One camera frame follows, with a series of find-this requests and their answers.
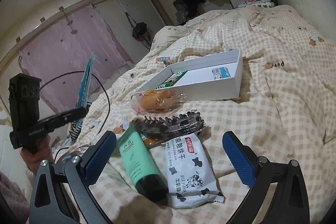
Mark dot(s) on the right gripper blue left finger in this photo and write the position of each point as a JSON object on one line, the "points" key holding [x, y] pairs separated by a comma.
{"points": [[96, 157]]}

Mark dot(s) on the black hair claw clip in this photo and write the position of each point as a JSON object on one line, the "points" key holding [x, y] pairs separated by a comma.
{"points": [[170, 127]]}

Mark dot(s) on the blue milk candy packet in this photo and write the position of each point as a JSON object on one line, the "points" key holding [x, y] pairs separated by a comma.
{"points": [[82, 97]]}

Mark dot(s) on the striped cloth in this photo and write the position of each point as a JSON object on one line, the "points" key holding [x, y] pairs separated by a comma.
{"points": [[74, 130]]}

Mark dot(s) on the cream checkered bear duvet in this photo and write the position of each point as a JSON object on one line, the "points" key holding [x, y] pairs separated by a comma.
{"points": [[286, 109]]}

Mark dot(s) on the blue candy stick packet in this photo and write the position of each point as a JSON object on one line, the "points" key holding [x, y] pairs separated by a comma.
{"points": [[221, 73]]}

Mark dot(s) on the white cow biscuit packet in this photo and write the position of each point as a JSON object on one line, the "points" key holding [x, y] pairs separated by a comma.
{"points": [[191, 181]]}

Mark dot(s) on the black hanging bag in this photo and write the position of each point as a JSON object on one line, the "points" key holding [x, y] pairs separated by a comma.
{"points": [[140, 32]]}

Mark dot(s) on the green candy stick packet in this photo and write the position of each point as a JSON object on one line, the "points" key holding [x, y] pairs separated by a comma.
{"points": [[172, 80]]}

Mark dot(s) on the white cardboard box tray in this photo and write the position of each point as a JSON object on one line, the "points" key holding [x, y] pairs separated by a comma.
{"points": [[198, 83]]}

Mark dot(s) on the orange bread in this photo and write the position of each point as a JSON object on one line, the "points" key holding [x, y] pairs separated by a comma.
{"points": [[156, 101]]}

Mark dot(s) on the green heart patterned pillow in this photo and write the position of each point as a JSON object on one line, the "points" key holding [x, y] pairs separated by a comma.
{"points": [[261, 3]]}

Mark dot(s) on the green cream tube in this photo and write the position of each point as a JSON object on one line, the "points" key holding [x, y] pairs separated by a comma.
{"points": [[140, 166]]}

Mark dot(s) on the pink lace curtain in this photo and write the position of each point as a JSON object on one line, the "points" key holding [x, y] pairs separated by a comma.
{"points": [[59, 55]]}

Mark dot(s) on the person's left hand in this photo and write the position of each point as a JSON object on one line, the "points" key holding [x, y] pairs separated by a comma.
{"points": [[33, 160]]}

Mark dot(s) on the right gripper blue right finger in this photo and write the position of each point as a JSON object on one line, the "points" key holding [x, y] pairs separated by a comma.
{"points": [[241, 157]]}

